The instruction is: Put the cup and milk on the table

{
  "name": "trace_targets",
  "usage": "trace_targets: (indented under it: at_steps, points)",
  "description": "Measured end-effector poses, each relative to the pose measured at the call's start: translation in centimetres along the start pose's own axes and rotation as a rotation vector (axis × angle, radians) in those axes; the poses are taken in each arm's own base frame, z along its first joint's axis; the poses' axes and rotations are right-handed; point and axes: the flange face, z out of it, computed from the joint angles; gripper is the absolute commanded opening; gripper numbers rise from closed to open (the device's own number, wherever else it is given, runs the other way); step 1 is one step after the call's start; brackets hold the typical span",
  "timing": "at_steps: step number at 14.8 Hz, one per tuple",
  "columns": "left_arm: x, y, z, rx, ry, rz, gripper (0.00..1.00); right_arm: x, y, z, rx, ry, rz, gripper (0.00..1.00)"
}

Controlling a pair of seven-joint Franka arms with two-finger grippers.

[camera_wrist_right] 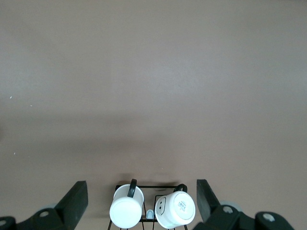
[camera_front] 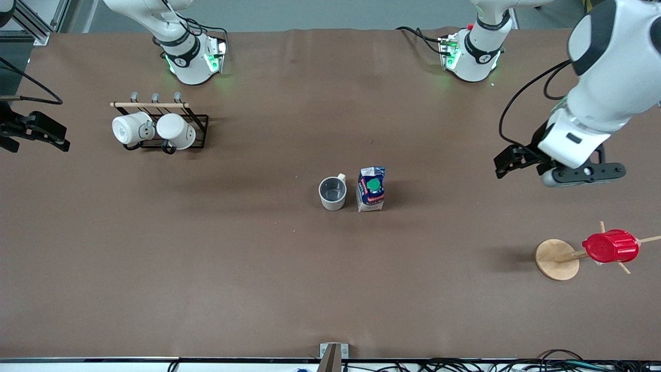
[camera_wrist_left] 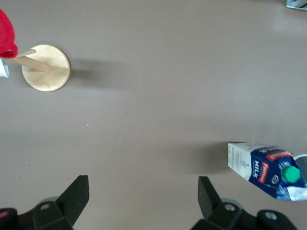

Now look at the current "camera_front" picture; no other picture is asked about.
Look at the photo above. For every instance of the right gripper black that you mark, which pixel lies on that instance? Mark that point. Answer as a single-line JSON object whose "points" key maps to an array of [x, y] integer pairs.
{"points": [[11, 127]]}

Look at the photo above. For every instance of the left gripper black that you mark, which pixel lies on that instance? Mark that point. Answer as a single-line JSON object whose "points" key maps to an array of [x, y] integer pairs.
{"points": [[532, 150]]}

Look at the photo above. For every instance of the blue white milk carton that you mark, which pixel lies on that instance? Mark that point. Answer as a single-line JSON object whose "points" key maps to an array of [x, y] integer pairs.
{"points": [[371, 199]]}

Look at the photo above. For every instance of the white mug grey inside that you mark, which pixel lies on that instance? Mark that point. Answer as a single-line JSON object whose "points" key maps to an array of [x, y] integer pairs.
{"points": [[333, 200]]}

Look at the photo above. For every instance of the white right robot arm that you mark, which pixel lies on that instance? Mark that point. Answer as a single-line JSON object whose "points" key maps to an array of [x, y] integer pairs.
{"points": [[188, 62]]}

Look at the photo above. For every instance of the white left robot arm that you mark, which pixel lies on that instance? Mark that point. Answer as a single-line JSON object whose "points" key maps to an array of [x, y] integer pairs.
{"points": [[609, 77]]}

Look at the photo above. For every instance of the red plastic cup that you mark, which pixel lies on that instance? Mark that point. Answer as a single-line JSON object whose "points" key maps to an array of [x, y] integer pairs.
{"points": [[612, 247]]}

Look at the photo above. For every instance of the face print white mug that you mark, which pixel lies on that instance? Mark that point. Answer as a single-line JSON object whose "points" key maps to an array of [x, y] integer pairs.
{"points": [[129, 129]]}

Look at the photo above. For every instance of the wooden mug tree stand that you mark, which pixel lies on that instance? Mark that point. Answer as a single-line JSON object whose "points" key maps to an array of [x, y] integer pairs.
{"points": [[556, 260]]}

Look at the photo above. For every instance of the aluminium frame profile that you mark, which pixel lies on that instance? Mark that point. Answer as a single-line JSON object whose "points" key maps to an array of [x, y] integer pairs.
{"points": [[36, 28]]}

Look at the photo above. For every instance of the grey metal table bracket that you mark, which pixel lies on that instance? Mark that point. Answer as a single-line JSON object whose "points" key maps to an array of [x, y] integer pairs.
{"points": [[324, 350]]}

